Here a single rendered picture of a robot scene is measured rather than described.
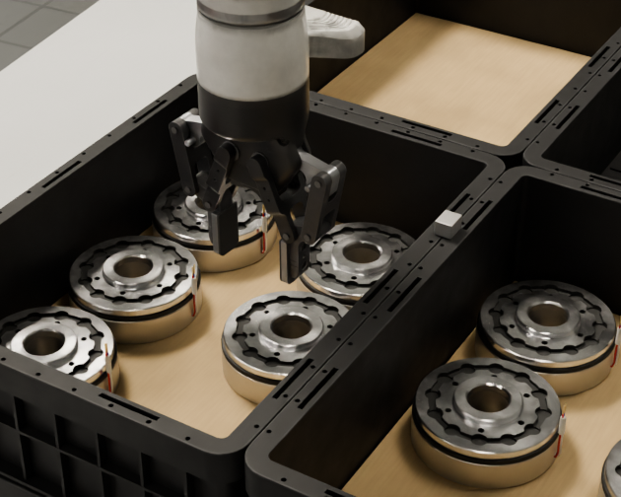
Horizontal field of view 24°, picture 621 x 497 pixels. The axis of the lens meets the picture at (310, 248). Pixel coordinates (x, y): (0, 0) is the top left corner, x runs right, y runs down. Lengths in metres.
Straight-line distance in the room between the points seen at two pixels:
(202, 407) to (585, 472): 0.27
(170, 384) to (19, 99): 0.72
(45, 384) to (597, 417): 0.39
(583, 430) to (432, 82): 0.52
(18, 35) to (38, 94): 1.75
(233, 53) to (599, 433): 0.37
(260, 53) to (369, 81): 0.54
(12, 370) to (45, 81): 0.85
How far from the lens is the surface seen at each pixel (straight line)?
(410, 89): 1.44
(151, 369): 1.08
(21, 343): 1.06
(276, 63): 0.92
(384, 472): 0.99
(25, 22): 3.54
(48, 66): 1.79
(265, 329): 1.05
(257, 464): 0.85
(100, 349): 1.06
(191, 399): 1.05
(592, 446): 1.03
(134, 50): 1.81
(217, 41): 0.92
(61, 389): 0.92
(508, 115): 1.40
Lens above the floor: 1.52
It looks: 35 degrees down
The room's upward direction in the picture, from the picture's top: straight up
